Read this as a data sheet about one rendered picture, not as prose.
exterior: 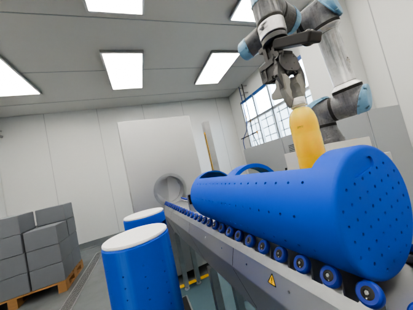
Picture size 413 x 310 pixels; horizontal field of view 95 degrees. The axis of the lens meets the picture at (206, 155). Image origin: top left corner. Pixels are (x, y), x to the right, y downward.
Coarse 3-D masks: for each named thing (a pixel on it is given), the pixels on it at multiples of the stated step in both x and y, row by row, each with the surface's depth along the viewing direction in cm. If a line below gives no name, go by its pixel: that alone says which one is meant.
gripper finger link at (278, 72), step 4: (276, 64) 51; (276, 68) 50; (280, 68) 50; (276, 72) 50; (280, 72) 50; (284, 72) 51; (276, 76) 51; (280, 76) 50; (280, 80) 50; (280, 84) 50; (280, 88) 51
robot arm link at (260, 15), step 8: (256, 0) 53; (264, 0) 52; (272, 0) 52; (280, 0) 54; (256, 8) 54; (264, 8) 52; (272, 8) 52; (280, 8) 53; (256, 16) 55; (264, 16) 52; (256, 24) 56
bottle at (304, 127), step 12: (300, 108) 50; (300, 120) 49; (312, 120) 48; (300, 132) 49; (312, 132) 48; (300, 144) 49; (312, 144) 48; (300, 156) 50; (312, 156) 48; (300, 168) 51
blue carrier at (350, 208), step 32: (320, 160) 43; (352, 160) 39; (384, 160) 44; (192, 192) 111; (224, 192) 75; (256, 192) 57; (288, 192) 46; (320, 192) 38; (352, 192) 38; (384, 192) 42; (256, 224) 58; (288, 224) 45; (320, 224) 38; (352, 224) 36; (384, 224) 40; (320, 256) 42; (352, 256) 35; (384, 256) 39
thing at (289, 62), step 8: (280, 32) 51; (264, 40) 54; (272, 40) 53; (264, 48) 56; (272, 48) 54; (264, 56) 57; (272, 56) 55; (280, 56) 51; (288, 56) 52; (264, 64) 55; (272, 64) 53; (280, 64) 50; (288, 64) 51; (296, 64) 53; (264, 72) 56; (272, 72) 54; (288, 72) 52; (264, 80) 56; (272, 80) 55
